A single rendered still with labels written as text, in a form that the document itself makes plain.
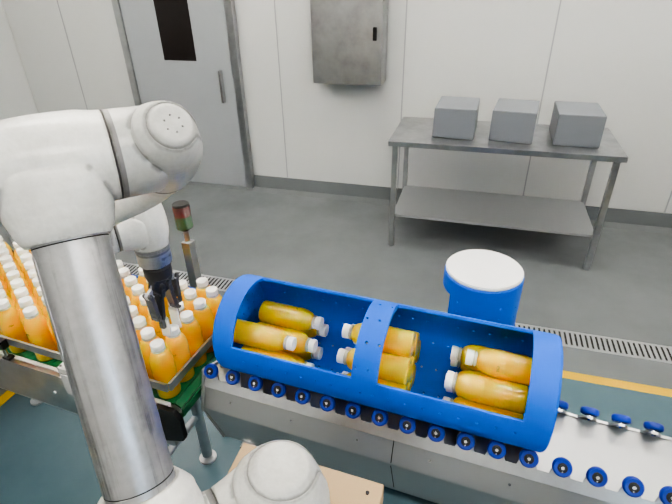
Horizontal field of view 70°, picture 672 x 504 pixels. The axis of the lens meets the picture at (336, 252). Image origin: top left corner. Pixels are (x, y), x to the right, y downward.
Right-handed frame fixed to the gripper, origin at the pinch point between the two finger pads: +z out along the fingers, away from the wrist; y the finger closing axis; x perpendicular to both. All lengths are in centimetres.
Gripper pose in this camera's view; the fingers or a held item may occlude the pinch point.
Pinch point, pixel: (170, 322)
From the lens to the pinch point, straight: 150.4
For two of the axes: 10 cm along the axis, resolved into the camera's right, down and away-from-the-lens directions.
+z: 0.2, 8.6, 5.1
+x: -9.4, -1.6, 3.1
